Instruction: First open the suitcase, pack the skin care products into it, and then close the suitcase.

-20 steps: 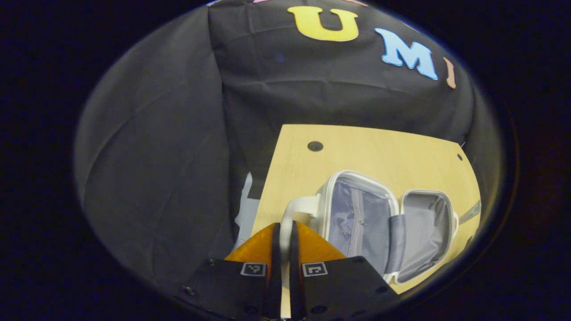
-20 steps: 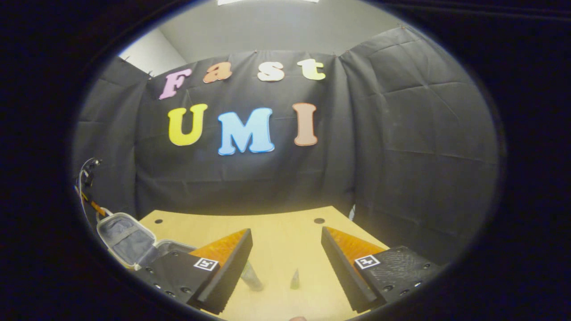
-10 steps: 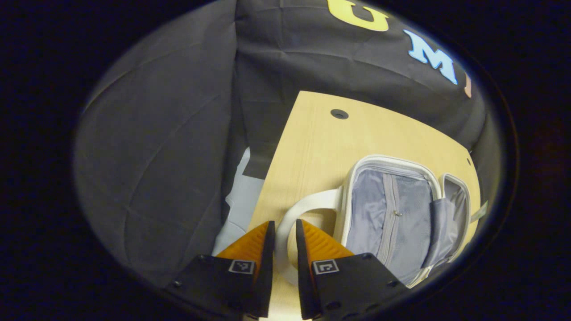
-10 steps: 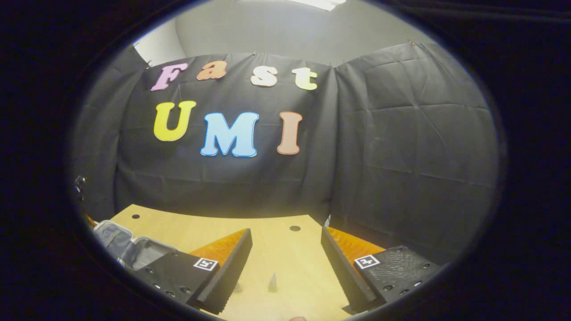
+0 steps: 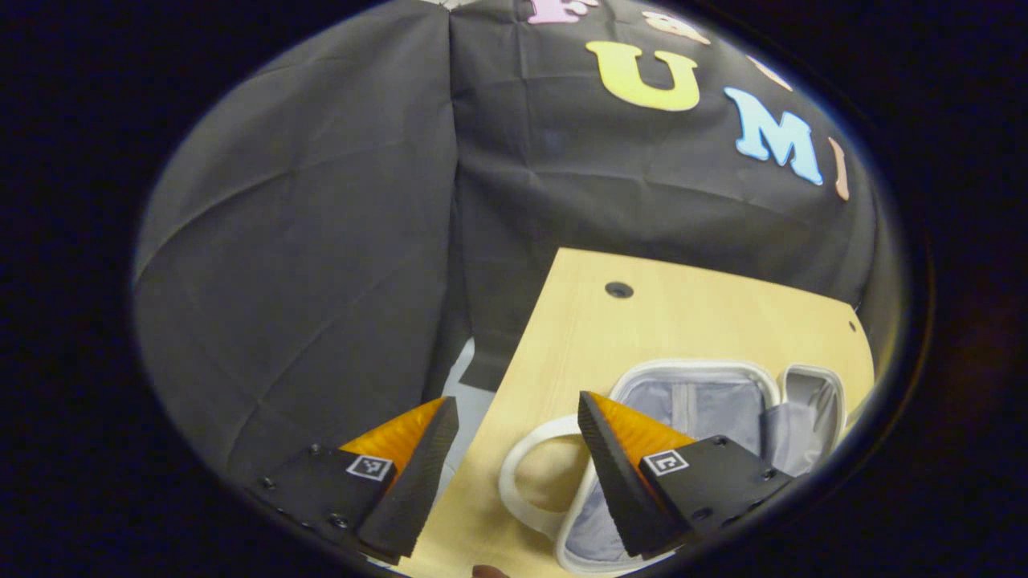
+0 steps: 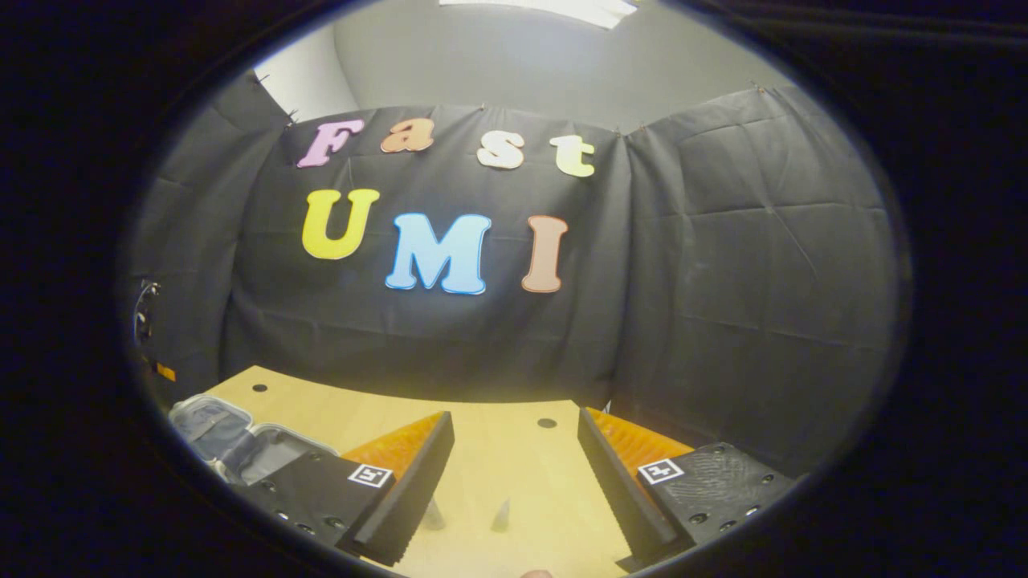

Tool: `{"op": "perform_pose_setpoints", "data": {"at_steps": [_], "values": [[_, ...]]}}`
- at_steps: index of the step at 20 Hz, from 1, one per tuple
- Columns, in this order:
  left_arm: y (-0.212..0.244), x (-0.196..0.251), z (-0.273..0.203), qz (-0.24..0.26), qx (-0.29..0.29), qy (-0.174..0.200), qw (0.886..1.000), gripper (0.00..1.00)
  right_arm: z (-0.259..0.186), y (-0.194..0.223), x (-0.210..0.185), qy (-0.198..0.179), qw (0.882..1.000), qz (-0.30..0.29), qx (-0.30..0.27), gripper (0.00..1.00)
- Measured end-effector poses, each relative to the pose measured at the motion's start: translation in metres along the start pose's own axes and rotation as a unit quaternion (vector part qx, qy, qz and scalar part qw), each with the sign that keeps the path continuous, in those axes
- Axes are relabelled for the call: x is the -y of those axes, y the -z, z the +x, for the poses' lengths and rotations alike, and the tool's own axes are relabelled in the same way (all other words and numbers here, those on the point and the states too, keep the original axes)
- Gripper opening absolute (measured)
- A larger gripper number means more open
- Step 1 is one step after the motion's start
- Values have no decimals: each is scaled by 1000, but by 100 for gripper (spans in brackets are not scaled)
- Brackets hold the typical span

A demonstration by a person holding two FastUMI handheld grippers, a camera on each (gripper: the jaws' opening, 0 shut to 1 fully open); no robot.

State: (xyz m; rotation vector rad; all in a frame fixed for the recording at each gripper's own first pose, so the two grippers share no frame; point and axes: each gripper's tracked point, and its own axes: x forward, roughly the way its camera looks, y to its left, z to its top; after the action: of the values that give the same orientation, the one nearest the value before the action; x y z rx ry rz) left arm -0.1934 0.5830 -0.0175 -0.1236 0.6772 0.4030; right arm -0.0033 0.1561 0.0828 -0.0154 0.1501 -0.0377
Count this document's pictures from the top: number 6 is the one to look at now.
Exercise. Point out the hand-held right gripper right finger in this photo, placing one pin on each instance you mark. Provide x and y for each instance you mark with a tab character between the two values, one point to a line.
610	490

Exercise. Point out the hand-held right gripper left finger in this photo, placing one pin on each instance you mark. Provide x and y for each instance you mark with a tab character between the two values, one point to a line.
418	482

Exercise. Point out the white suitcase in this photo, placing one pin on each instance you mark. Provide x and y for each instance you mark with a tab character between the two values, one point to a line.
210	421

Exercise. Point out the black backdrop cloth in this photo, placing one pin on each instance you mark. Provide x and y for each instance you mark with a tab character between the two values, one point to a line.
723	321

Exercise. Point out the ceiling light panel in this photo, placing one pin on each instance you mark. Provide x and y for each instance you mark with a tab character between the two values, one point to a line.
554	8

